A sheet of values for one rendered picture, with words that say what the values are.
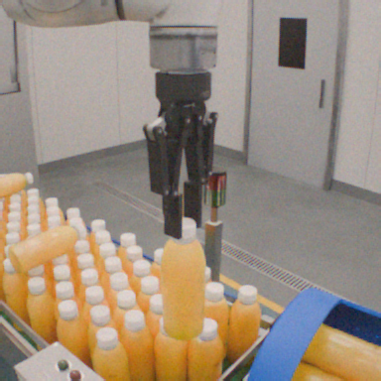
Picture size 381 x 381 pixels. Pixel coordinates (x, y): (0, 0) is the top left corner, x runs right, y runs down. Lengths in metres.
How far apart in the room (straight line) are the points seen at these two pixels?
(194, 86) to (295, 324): 0.37
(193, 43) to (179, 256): 0.30
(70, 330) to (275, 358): 0.44
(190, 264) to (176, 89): 0.26
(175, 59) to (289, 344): 0.43
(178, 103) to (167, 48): 0.08
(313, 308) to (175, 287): 0.22
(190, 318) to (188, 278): 0.08
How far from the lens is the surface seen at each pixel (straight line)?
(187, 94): 0.52
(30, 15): 0.54
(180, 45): 0.50
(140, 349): 0.84
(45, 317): 0.98
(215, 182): 1.10
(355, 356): 0.66
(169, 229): 0.60
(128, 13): 0.52
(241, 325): 0.91
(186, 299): 0.64
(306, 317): 0.64
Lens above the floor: 1.63
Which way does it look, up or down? 23 degrees down
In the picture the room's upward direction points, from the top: straight up
